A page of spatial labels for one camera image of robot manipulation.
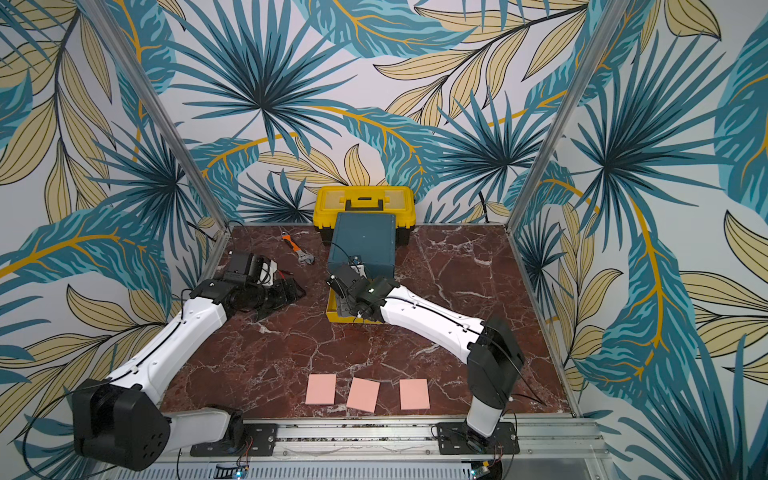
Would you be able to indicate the pink sticky note right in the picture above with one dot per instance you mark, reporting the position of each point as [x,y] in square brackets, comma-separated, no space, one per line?
[414,394]

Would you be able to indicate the orange adjustable wrench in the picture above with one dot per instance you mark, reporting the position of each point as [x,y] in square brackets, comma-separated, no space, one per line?
[302,256]

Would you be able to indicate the yellow black toolbox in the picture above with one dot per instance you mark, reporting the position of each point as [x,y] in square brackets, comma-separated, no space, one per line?
[396,200]

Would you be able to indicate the teal yellow drawer cabinet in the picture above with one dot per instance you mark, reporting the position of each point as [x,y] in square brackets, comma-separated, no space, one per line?
[366,241]

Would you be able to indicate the pink sticky note left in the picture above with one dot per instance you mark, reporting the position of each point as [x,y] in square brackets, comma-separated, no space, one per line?
[321,389]

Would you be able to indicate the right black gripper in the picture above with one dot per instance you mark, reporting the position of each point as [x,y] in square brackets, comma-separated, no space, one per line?
[347,297]

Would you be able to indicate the pink sticky note middle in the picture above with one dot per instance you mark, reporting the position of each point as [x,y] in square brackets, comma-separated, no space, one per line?
[363,395]

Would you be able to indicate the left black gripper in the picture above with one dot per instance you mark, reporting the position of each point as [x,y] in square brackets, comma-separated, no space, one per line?
[284,299]

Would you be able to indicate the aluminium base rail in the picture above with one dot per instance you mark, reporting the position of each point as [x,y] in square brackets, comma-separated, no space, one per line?
[532,447]

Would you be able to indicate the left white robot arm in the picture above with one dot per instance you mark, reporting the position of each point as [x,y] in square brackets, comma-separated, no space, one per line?
[118,420]

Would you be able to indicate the pink sticky note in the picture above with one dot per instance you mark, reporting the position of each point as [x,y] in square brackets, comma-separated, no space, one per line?
[414,394]
[363,395]
[321,389]

